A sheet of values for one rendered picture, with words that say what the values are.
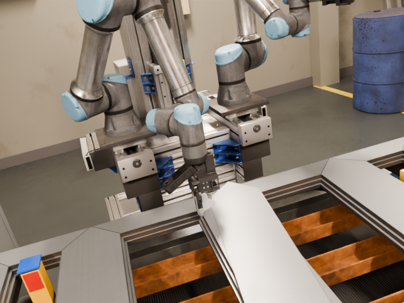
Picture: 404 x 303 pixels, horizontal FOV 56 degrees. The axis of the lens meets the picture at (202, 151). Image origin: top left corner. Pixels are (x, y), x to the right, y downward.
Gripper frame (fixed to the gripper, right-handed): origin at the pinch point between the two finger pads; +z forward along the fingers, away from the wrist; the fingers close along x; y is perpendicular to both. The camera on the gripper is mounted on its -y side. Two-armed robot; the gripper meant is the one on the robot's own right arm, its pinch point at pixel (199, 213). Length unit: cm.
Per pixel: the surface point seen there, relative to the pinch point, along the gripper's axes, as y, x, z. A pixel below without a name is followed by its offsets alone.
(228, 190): 13.4, 9.9, 0.6
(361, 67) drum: 233, 235, 37
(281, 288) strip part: 9.3, -38.9, 0.8
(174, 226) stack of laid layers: -8.3, 2.4, 3.6
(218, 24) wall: 125, 356, -20
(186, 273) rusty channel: -8.8, -6.9, 15.3
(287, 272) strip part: 12.8, -34.7, 0.8
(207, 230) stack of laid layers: 0.4, -6.4, 2.5
